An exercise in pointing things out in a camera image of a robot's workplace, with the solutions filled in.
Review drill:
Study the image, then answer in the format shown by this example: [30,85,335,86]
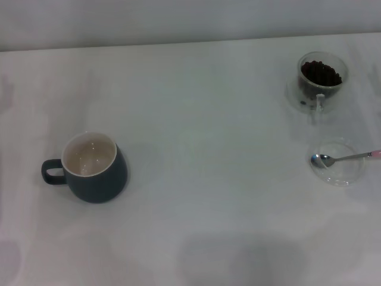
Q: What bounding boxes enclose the small empty clear glass dish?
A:
[307,139,366,188]

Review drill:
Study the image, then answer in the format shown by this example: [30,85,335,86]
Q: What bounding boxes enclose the clear glass cup with handle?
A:
[296,51,349,116]

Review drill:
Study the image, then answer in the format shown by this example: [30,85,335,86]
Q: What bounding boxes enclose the metal spoon with pink handle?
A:
[310,148,381,169]

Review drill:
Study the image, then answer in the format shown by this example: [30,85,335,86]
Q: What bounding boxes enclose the dark grey mug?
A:
[40,132,129,204]

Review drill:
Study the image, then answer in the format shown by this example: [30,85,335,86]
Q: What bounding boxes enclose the heap of coffee beans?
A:
[298,60,343,101]

